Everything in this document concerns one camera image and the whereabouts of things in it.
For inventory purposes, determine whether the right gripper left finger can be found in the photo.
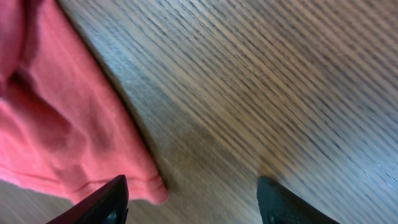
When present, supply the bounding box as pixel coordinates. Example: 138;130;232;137
47;175;129;224

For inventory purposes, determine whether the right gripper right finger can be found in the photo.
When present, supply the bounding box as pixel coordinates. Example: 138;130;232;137
256;176;338;224

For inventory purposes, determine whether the red soccer t-shirt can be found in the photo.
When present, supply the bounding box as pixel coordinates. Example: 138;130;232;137
1;0;169;204

